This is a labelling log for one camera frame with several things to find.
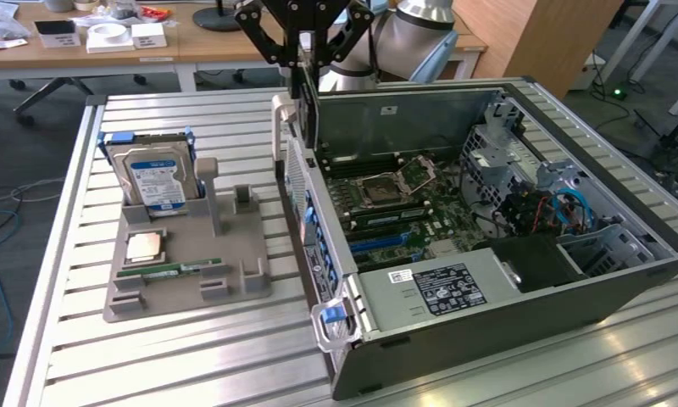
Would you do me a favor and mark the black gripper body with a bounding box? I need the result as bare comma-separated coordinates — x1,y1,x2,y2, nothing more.
262,0,349,31

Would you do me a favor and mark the graphics card with fan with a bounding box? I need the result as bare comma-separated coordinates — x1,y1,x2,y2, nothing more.
286,31,322,150

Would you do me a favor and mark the wooden desk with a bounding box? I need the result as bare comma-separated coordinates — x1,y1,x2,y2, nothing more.
0,2,182,92
177,0,488,92

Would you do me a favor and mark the black lamp base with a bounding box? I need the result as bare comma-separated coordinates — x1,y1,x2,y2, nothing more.
190,0,245,33

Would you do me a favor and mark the white cube box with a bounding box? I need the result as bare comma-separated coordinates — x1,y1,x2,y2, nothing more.
130,22,168,50

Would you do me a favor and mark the flat white box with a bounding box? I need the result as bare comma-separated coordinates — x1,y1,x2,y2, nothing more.
84,36,137,54

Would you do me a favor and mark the white tape roll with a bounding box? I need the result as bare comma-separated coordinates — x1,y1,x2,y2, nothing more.
88,23,126,42

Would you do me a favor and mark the black RAM slot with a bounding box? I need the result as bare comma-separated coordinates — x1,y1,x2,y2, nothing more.
317,151,401,166
322,161,404,179

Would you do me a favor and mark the metal socket cover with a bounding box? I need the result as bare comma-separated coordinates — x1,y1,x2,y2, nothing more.
398,154,440,194

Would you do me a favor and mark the white box black top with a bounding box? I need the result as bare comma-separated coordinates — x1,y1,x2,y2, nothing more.
33,20,84,48

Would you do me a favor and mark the CPU socket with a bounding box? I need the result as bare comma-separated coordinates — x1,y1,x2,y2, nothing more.
358,173,412,209

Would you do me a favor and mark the wooden cabinet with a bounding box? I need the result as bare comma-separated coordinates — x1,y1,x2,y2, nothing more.
449,0,626,97

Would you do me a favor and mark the hard disk blue caddy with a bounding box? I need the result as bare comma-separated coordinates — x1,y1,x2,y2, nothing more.
97,125,205,220

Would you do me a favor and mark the perforated metal drive cage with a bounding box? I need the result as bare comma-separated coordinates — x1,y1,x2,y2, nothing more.
460,95,548,204

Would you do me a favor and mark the black chair base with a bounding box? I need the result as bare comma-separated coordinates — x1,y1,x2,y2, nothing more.
10,75,97,126

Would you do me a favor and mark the white electrical box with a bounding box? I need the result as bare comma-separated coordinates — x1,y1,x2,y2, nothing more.
578,53,609,92

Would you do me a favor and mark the green motherboard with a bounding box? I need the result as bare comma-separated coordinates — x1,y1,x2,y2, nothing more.
309,139,493,272

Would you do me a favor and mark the clear plastic bag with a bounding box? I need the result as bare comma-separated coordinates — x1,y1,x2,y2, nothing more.
0,2,33,39

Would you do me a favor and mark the blue expansion slot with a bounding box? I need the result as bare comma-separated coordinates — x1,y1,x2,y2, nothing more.
346,231,413,255

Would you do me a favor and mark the copper topped CPU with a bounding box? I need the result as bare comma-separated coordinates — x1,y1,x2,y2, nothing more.
124,231,165,263

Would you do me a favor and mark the green RAM stick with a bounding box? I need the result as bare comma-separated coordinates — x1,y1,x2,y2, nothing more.
116,257,228,281

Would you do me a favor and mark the grey power supply unit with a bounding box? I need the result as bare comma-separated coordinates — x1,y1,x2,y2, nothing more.
356,248,521,334

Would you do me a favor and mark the grey parts rack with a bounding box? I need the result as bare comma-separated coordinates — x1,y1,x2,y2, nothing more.
101,157,276,324

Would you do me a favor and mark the silver disk bay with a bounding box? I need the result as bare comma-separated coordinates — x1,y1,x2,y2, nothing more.
556,224,657,276

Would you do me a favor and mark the open dark PC case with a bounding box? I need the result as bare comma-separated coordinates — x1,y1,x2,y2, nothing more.
270,80,678,402

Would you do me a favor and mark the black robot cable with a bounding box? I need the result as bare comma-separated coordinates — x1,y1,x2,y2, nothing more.
365,20,384,86

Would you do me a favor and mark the grey floor cable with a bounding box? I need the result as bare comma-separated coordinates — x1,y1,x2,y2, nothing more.
0,177,64,204

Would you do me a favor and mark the red wire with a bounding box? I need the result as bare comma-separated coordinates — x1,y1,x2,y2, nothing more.
529,192,550,233

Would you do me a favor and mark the white table frame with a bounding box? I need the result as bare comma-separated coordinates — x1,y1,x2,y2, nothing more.
596,0,678,115

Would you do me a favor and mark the blue wire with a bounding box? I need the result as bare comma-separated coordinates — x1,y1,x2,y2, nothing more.
553,188,598,233

